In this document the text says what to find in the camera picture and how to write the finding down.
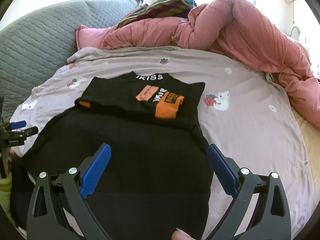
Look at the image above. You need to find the right hand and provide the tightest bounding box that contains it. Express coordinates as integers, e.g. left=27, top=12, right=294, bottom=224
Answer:
left=171, top=228, right=195, bottom=240

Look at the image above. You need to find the left hand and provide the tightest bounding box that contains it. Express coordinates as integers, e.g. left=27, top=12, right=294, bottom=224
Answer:
left=1, top=151, right=15, bottom=174

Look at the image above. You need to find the black sweater with orange patches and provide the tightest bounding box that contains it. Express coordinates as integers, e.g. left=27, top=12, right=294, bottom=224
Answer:
left=12, top=72, right=213, bottom=239

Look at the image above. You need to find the lime green sleeve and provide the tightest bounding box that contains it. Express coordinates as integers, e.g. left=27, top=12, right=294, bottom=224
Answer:
left=0, top=173, right=15, bottom=224

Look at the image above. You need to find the grey quilted headboard cushion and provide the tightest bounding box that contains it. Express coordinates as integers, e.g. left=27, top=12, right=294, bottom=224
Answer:
left=1, top=0, right=143, bottom=119

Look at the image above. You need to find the pink puffy comforter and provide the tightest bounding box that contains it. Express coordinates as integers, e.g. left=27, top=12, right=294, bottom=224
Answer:
left=75, top=0, right=319, bottom=126

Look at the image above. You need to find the lilac strawberry print blanket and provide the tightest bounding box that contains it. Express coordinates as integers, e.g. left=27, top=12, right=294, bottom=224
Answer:
left=12, top=47, right=319, bottom=237

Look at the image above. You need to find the striped multicolour cloth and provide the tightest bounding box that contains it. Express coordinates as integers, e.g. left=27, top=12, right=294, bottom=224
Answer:
left=117, top=0, right=197, bottom=28

